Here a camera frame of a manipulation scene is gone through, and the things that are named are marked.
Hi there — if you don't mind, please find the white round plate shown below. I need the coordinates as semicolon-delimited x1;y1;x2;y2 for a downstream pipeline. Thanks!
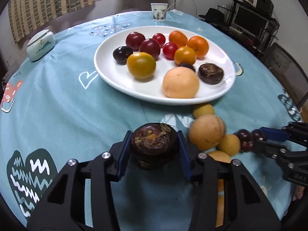
93;26;235;105

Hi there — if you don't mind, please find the white ceramic lidded jar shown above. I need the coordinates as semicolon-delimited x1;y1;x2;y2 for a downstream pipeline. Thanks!
26;29;55;62

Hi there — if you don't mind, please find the black hat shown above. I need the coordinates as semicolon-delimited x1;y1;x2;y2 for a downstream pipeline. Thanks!
198;8;227;26

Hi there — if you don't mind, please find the small yellow loquat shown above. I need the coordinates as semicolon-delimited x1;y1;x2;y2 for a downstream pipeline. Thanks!
192;103;215;118

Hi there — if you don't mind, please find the left striped curtain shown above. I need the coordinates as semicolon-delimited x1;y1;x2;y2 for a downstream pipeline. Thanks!
8;0;95;43

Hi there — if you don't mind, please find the green yellow tomato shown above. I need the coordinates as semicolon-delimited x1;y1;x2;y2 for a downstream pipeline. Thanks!
126;52;156;80

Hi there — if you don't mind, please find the dark purple plum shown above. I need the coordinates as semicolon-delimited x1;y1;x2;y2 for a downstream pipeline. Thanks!
113;46;133;63
178;63;195;72

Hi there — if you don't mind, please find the pale yellow apricot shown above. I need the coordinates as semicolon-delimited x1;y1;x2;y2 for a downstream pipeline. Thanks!
217;134;241;157

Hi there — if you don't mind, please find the dark purple mangosteen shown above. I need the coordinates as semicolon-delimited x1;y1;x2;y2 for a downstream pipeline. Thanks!
130;123;177;170

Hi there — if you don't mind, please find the striped pepino melon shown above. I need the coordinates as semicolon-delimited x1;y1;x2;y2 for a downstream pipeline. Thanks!
207;150;231;227

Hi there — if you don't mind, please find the white paper cup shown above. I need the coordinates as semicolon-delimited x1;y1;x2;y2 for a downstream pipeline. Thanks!
151;3;168;21

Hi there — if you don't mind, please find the large red tomato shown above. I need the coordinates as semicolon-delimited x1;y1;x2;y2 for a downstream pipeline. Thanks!
139;39;161;59

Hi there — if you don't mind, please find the yellow orange tomato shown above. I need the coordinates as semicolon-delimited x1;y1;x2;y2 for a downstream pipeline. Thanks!
174;46;196;65

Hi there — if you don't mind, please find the large peach apricot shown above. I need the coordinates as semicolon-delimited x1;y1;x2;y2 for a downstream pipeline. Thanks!
162;67;199;99

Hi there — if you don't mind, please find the light blue patterned tablecloth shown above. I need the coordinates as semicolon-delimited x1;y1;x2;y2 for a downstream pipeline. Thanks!
1;11;301;230

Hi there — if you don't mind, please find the orange tangerine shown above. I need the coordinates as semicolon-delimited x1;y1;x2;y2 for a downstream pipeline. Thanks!
169;30;188;48
187;35;209;59

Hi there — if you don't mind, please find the dark red plum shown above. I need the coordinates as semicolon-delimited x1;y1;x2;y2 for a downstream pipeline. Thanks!
125;32;146;51

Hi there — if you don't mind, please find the small red cherry tomato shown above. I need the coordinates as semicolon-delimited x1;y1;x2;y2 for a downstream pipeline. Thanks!
152;33;166;48

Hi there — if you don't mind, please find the black computer monitor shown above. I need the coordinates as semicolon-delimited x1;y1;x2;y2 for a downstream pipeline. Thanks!
231;6;269;38

